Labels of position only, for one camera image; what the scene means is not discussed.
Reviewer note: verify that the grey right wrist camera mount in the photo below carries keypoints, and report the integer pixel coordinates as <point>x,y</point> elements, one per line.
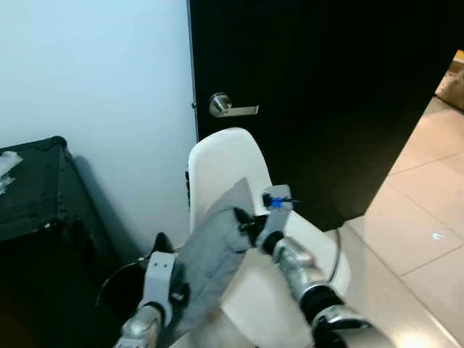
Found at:
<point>275,225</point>

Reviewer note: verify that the patterned fabric pillow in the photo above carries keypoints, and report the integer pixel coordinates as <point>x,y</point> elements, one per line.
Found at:
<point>210,254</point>

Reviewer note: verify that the black cabinet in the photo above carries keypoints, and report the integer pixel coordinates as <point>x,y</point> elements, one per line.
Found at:
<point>43,217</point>

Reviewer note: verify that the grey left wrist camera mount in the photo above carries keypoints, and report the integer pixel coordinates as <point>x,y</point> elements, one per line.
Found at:
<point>158,279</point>

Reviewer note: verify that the black door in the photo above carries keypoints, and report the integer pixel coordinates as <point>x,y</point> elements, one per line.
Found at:
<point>326,109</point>

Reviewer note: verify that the white plastic chair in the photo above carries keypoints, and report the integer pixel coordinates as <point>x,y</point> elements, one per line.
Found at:
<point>225,163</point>

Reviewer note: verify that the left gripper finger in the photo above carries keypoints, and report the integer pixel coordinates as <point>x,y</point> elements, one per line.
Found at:
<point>164,243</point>

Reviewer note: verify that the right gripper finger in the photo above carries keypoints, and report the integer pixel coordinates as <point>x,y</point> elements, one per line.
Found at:
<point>242,215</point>

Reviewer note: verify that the brown cardboard box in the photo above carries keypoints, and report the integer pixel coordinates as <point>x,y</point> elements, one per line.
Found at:
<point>453,83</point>

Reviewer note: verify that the white crumpled plastic item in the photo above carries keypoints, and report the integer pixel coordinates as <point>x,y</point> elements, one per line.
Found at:
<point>7,170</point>

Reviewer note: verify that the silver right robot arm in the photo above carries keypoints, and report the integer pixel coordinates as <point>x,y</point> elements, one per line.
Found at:
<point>297,264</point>

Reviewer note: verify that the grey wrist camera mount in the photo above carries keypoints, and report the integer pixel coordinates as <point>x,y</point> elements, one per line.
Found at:
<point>275,225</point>
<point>158,279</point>

